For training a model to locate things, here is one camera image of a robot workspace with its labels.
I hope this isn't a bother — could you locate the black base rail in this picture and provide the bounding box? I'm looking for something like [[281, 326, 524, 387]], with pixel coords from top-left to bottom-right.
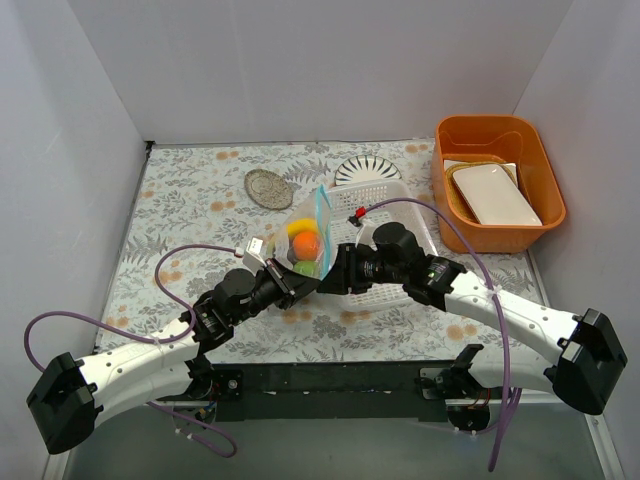
[[199, 360, 501, 421]]

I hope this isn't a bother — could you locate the yellow banana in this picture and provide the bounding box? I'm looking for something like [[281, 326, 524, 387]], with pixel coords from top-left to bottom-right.
[[287, 218, 318, 238]]

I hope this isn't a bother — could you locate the speckled grey oval dish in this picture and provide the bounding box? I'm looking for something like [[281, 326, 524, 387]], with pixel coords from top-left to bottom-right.
[[244, 169, 293, 210]]

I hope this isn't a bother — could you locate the white plastic basket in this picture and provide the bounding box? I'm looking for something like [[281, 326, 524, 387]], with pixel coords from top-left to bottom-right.
[[317, 180, 437, 312]]

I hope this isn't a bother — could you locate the blue striped round plate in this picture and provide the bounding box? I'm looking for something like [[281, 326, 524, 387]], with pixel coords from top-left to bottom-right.
[[334, 155, 402, 186]]

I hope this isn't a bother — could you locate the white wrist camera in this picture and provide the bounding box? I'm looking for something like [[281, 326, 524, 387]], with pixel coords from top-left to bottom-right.
[[234, 237, 266, 272], [347, 207, 377, 246]]

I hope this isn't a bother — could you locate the white rectangular plate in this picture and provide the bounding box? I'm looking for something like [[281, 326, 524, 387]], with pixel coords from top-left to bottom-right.
[[451, 163, 542, 227]]

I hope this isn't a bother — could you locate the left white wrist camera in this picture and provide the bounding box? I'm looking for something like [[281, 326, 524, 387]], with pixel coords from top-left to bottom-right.
[[234, 237, 266, 272]]

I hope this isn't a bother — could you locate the orange plastic bin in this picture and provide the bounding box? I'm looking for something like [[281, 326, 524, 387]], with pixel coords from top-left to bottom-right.
[[431, 115, 566, 254]]

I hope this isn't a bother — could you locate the orange fruit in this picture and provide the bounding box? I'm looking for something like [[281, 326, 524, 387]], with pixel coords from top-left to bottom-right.
[[292, 232, 322, 261]]

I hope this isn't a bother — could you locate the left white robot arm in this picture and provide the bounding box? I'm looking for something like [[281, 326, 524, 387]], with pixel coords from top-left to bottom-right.
[[27, 260, 320, 454]]

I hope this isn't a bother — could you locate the clear zip top bag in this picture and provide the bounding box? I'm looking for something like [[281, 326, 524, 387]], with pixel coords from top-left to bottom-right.
[[266, 186, 333, 280]]

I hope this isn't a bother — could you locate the large green custard apple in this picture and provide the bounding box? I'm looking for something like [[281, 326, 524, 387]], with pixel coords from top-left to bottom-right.
[[293, 261, 319, 278]]

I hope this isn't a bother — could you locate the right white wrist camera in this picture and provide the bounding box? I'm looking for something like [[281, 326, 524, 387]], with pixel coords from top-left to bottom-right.
[[347, 207, 377, 246]]

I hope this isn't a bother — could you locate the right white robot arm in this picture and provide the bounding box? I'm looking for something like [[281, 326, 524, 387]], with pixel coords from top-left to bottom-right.
[[317, 222, 627, 415]]

